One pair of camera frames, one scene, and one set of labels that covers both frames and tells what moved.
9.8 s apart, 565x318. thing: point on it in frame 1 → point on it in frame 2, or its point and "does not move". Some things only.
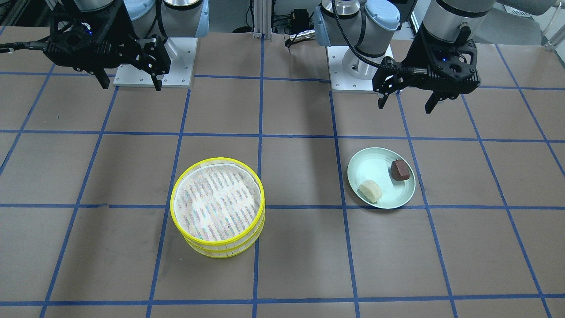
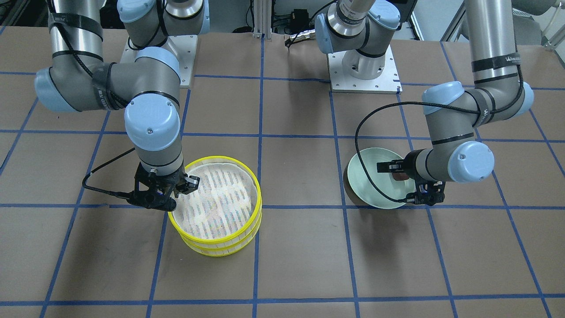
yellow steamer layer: x=217 y=203 does not move
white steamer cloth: x=217 y=201 does not move
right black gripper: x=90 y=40 → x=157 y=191
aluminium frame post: x=262 y=12 does not move
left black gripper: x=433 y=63 → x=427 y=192
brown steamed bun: x=400 y=170 does not move
